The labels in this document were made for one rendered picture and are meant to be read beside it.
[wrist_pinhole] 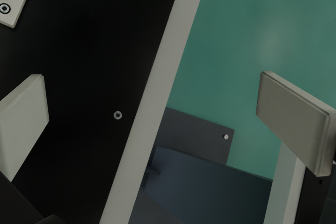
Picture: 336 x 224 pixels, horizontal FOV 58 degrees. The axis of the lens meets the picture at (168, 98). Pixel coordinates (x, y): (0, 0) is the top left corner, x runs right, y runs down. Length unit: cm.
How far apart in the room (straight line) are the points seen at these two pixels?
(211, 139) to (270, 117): 109
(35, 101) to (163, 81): 23
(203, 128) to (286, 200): 78
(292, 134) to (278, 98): 2
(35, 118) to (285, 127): 13
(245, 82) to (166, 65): 102
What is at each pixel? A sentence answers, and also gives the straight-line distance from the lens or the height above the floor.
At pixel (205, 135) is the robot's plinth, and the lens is 126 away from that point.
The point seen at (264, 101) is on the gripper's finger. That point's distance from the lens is 19.
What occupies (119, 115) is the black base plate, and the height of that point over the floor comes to 77.
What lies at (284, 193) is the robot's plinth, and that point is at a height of 74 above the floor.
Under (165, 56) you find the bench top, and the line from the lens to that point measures 38.
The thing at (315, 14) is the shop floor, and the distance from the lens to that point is 175.
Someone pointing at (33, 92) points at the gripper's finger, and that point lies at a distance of 17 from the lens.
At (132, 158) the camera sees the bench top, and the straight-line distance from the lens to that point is 37.
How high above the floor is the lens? 110
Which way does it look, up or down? 67 degrees down
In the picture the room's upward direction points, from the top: 86 degrees clockwise
